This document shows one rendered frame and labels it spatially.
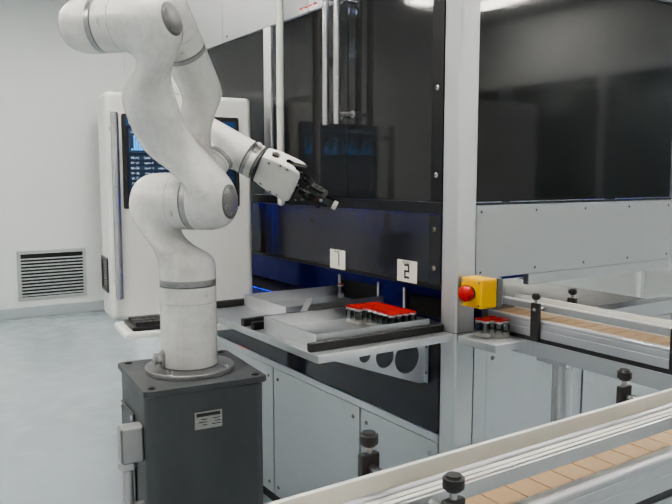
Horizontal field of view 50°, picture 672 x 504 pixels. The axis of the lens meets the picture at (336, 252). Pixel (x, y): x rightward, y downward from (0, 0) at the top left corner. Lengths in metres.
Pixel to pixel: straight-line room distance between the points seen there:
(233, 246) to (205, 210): 1.09
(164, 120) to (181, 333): 0.44
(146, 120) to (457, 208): 0.79
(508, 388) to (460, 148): 0.67
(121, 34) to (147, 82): 0.09
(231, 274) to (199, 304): 1.05
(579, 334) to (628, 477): 0.81
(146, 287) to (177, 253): 0.98
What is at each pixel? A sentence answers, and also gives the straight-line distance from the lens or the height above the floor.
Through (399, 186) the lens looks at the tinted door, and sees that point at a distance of 1.98.
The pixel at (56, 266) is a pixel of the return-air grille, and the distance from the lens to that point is 7.05.
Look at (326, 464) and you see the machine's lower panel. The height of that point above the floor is 0.33.
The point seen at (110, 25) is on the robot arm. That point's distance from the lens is 1.34.
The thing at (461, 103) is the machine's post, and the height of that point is 1.45.
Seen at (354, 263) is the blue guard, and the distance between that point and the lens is 2.15.
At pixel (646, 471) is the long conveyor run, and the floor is 0.92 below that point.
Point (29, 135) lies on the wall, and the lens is 6.99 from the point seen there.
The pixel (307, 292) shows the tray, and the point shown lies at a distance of 2.32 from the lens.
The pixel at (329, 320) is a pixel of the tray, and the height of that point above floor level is 0.88.
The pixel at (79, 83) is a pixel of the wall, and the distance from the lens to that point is 7.13.
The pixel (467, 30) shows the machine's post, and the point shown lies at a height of 1.63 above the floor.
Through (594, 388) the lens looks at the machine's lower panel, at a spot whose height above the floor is 0.65.
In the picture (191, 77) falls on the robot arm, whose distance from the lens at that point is 1.56.
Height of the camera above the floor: 1.28
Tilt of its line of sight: 6 degrees down
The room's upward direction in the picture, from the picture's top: straight up
